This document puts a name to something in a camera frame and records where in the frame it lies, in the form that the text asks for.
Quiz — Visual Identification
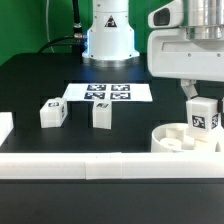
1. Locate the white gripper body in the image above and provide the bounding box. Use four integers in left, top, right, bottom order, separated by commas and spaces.
147, 29, 224, 82

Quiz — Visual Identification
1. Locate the white round stool seat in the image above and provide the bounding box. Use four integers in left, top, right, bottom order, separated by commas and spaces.
151, 123, 224, 153

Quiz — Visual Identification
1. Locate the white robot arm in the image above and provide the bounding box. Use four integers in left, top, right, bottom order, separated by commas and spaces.
82, 0, 224, 99

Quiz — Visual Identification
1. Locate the white marker sheet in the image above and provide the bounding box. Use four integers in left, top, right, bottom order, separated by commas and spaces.
63, 83, 153, 102

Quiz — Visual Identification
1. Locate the white front fence bar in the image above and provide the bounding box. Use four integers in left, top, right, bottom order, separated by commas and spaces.
0, 153, 224, 180

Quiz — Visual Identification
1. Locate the white fence bar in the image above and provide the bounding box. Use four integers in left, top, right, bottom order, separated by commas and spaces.
0, 112, 14, 146
0, 153, 224, 180

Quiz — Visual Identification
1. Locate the white left fence bar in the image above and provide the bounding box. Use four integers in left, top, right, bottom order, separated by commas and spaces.
0, 112, 14, 146

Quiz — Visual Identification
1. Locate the black thick cable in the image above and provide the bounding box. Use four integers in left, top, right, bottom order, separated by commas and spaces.
72, 0, 84, 40

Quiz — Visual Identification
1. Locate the black curved cable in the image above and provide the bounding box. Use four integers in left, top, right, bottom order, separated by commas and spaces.
37, 34, 88, 54

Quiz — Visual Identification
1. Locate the thin white cable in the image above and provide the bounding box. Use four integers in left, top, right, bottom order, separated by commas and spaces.
45, 0, 55, 54

